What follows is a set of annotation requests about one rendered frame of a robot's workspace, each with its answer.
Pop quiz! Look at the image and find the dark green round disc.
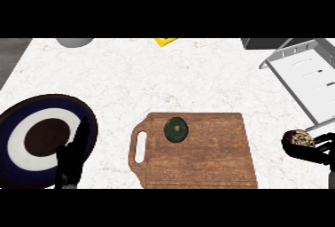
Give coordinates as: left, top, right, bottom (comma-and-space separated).
163, 116, 190, 144

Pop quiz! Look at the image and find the yellow object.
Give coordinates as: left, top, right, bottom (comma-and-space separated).
153, 37, 178, 48

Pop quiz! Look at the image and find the dark grey flat appliance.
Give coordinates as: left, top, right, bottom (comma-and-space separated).
0, 37, 33, 90

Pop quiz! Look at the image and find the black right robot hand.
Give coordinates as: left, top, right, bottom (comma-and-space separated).
280, 131, 335, 167

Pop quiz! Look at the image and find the white tiered basket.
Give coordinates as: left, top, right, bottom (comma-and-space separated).
258, 38, 335, 131

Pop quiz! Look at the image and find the grey round object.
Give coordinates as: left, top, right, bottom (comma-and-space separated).
54, 37, 94, 49

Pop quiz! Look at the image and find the brown speckled cupcake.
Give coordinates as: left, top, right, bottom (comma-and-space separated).
283, 129, 317, 149

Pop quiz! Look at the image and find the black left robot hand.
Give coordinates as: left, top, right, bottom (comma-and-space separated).
52, 115, 91, 187

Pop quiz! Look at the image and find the brown wooden cutting board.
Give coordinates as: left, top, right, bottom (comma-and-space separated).
126, 112, 259, 190

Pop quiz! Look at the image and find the blue white brown plate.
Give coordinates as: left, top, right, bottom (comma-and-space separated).
0, 93, 98, 190

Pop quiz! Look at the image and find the dark grey box appliance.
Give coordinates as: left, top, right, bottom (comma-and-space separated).
240, 37, 294, 51

